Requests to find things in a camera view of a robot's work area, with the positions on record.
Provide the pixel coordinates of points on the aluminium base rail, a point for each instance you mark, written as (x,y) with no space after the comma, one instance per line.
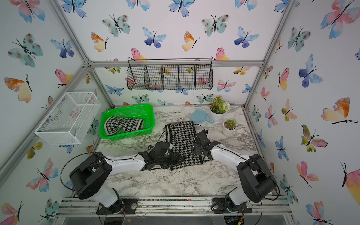
(151,206)

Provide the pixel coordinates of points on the light blue plastic scoop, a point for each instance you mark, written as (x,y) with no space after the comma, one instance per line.
(200,116)

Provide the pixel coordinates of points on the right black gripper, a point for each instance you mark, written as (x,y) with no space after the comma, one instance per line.
(195,149)

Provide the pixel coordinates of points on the green plastic basket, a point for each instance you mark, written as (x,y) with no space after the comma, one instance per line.
(142,111)

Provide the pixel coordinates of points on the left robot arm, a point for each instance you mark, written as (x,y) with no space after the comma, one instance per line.
(89,177)

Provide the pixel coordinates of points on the succulent in white pot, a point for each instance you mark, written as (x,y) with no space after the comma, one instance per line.
(229,128)

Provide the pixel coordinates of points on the black wire wall basket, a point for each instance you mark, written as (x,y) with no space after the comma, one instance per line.
(170,74)

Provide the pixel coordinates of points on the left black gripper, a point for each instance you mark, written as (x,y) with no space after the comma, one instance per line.
(172,162)

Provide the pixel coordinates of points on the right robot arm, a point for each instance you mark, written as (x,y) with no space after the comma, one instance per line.
(256,179)

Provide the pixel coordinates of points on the white wire mesh basket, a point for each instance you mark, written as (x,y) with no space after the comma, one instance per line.
(70,119)

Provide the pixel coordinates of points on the black white knitted scarf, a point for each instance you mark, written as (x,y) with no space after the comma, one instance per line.
(118,125)

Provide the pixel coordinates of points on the flower plant in white pot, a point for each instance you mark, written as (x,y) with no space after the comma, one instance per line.
(218,108)

